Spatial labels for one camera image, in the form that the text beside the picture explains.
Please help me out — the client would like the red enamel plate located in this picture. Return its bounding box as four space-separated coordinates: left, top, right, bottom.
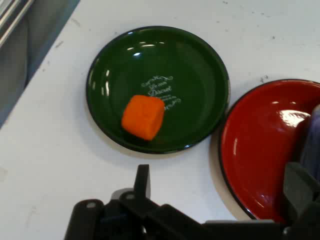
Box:
218 79 320 223

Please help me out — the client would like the orange foam cube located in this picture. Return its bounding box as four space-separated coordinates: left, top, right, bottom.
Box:
121 94 166 142

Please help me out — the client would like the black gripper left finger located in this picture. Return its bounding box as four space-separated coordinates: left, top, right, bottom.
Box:
64 164 204 240

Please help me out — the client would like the dark green enamel plate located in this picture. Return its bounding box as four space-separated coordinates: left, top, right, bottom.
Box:
86 25 231 154

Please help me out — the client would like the blue purple toy eggplant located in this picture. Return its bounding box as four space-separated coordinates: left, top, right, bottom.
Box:
299 103 320 176

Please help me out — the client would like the white metal frame rail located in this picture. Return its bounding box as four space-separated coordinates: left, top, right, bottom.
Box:
0 0 35 49

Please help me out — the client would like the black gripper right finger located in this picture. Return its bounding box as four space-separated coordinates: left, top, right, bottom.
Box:
283 161 320 240

